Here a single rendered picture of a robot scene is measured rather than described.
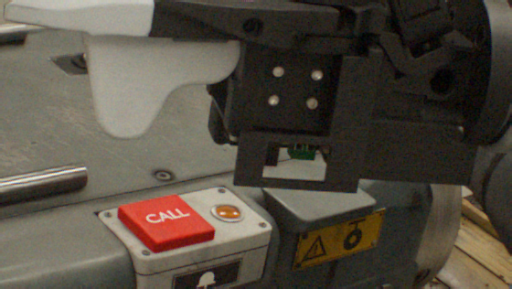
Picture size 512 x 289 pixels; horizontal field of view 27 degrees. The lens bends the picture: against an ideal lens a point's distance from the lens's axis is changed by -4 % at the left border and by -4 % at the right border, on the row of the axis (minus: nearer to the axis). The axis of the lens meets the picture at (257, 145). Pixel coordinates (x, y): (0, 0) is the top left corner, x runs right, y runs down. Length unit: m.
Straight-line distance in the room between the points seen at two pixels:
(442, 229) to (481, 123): 0.85
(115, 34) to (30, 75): 0.74
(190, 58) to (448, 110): 0.12
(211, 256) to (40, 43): 0.42
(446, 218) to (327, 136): 0.87
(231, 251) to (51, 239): 0.15
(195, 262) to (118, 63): 0.49
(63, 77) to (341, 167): 0.72
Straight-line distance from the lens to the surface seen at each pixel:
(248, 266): 0.93
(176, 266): 0.87
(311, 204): 0.97
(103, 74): 0.40
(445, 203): 1.30
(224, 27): 0.39
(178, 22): 0.40
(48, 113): 1.06
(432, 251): 1.31
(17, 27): 1.20
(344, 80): 0.43
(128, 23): 0.39
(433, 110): 0.47
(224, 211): 0.93
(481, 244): 1.75
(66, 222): 0.89
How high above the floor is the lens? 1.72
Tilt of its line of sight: 26 degrees down
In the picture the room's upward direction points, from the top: 11 degrees clockwise
